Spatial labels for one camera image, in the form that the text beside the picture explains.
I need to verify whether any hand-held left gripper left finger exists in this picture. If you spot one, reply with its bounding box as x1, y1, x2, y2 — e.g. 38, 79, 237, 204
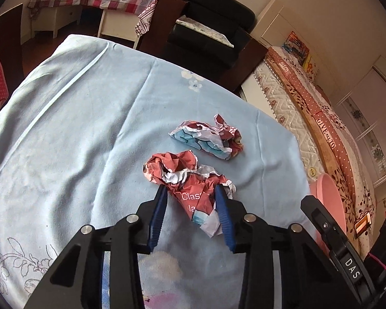
24, 185, 168, 309

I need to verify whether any red white paper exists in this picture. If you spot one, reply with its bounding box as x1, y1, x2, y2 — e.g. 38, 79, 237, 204
143, 150, 237, 238

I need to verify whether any white patterned seat cushion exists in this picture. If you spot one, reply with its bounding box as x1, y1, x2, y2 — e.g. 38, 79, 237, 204
175, 19, 235, 48

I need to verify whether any colourful printed pillow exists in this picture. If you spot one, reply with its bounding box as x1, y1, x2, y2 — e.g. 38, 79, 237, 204
283, 31, 310, 60

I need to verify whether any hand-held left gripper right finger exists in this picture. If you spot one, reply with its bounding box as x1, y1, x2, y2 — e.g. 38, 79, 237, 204
214, 185, 352, 309

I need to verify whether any white wardrobe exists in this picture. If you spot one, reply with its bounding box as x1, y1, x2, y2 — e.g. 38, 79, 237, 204
335, 55, 386, 188

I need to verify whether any white headboard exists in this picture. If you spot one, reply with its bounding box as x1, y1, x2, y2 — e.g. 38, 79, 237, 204
247, 0, 339, 104

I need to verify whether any dark wooden chair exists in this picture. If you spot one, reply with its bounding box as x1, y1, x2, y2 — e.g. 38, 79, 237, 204
0, 3, 24, 82

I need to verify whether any crumpled paper with blue print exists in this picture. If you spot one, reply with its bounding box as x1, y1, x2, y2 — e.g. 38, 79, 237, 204
169, 114, 244, 161

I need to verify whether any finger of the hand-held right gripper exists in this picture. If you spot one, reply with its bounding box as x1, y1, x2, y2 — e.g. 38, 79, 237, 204
301, 195, 379, 301

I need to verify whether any yellow floral pillow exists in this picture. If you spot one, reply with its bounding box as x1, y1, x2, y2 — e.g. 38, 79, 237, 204
304, 55, 319, 81

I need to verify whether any bed with patterned covers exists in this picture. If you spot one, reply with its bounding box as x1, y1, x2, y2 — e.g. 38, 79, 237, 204
241, 47, 379, 243

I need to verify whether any white bench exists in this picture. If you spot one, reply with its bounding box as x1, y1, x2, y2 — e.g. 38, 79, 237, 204
30, 6, 141, 49

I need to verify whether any black leather armchair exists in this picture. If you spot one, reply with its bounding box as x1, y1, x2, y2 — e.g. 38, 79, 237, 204
138, 0, 277, 92

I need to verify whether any pink plastic bin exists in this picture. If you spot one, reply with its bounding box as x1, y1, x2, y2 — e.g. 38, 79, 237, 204
310, 173, 348, 255

